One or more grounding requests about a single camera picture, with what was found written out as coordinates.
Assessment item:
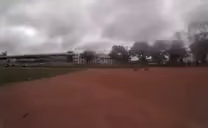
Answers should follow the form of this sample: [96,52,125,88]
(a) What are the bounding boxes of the white building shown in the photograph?
[71,53,115,66]

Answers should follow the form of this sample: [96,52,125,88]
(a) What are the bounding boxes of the row of trees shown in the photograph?
[80,22,208,66]

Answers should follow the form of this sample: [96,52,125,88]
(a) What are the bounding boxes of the long low building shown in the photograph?
[0,51,75,65]

